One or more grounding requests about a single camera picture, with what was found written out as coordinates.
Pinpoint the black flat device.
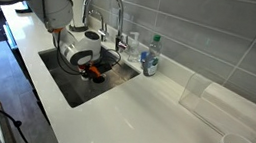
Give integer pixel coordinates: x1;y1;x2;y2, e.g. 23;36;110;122
14;0;35;16

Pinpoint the stainless steel sink basin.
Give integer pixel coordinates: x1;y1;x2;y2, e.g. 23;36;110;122
31;32;146;118

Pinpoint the clear soap pump bottle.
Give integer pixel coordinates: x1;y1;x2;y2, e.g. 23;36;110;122
124;30;143;64

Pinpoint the round sink drain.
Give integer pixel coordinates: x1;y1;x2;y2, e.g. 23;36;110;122
91;73;107;86

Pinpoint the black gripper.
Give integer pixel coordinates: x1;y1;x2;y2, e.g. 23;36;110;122
78;60;106;81

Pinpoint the clear acrylic stand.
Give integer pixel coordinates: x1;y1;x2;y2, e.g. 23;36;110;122
173;70;256;143

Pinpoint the red and white mug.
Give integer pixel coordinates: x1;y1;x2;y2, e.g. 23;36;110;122
79;72;91;82

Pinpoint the dark lower cabinet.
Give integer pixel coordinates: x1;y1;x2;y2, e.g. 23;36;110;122
0;22;81;143

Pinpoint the small chrome faucet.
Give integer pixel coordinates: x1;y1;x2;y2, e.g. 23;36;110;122
85;8;113;43

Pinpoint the tall chrome gooseneck faucet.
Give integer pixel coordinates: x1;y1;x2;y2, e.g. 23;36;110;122
76;0;136;54

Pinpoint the white paper towel roll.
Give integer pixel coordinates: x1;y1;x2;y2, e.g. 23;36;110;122
61;0;89;29

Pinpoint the wire paper towel holder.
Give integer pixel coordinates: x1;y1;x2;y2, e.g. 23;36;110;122
67;22;90;35

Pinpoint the green-capped dish soap bottle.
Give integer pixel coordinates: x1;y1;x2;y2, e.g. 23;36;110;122
141;33;164;79

